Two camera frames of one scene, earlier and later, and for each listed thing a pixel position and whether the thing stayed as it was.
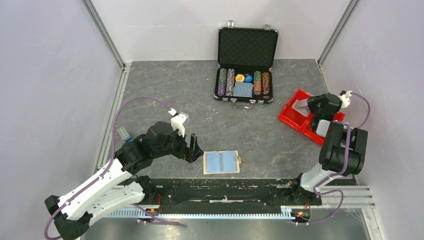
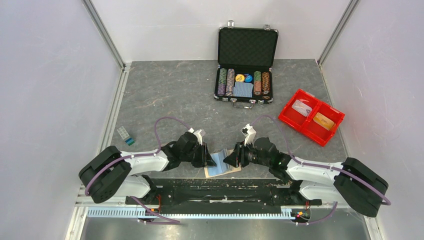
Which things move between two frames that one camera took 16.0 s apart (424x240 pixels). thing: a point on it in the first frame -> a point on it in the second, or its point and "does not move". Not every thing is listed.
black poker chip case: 245,57 does not move
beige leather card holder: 221,162 does not move
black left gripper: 190,154 -> 205,159
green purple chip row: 222,81 does not move
